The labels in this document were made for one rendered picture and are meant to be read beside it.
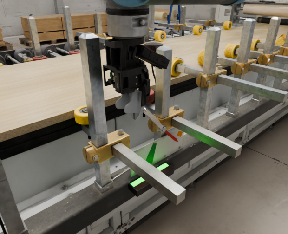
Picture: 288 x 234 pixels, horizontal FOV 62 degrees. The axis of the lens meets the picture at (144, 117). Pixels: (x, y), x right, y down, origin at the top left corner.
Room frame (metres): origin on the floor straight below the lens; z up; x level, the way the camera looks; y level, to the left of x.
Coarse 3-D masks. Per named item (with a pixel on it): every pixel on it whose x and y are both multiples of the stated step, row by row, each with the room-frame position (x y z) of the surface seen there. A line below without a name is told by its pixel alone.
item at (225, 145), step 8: (152, 104) 0.85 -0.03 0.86; (152, 112) 0.81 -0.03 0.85; (176, 120) 0.72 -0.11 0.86; (184, 120) 0.72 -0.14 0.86; (184, 128) 0.69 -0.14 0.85; (192, 128) 0.67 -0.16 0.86; (200, 128) 0.67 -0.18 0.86; (200, 136) 0.64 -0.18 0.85; (208, 136) 0.62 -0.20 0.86; (216, 136) 0.62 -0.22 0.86; (208, 144) 0.62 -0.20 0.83; (216, 144) 0.60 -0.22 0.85; (224, 144) 0.58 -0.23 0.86; (232, 144) 0.57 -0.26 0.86; (224, 152) 0.57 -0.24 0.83; (232, 152) 0.56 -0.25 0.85; (240, 152) 0.57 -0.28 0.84
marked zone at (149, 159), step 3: (153, 144) 0.68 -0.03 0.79; (156, 144) 0.69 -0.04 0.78; (153, 147) 0.68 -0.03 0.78; (150, 150) 0.67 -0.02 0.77; (153, 150) 0.68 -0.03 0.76; (150, 153) 0.67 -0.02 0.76; (153, 153) 0.68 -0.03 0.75; (147, 156) 0.66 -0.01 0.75; (150, 156) 0.67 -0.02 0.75; (153, 156) 0.68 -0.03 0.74; (147, 159) 0.66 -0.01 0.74; (150, 159) 0.67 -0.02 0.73; (150, 162) 0.67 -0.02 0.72
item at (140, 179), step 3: (162, 165) 0.67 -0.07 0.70; (165, 165) 0.67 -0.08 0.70; (168, 165) 0.67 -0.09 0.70; (159, 168) 0.66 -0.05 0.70; (162, 168) 0.66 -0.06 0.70; (141, 177) 0.61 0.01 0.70; (138, 180) 0.60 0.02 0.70; (141, 180) 0.60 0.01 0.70; (132, 183) 0.58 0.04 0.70; (135, 183) 0.58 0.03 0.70; (138, 183) 0.58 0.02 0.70
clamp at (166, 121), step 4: (172, 108) 0.79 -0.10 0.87; (172, 112) 0.76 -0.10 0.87; (176, 112) 0.76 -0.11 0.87; (180, 112) 0.76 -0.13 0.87; (156, 116) 0.73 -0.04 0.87; (168, 116) 0.73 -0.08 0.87; (172, 116) 0.74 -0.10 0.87; (176, 116) 0.75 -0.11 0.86; (180, 116) 0.76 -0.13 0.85; (148, 120) 0.72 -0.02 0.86; (160, 120) 0.71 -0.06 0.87; (164, 120) 0.71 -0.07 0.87; (168, 120) 0.72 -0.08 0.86; (148, 124) 0.72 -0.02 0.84; (152, 124) 0.71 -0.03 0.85; (164, 124) 0.71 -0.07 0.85; (168, 124) 0.72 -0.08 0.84; (152, 128) 0.71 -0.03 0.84; (156, 128) 0.69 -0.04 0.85; (168, 128) 0.73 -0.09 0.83
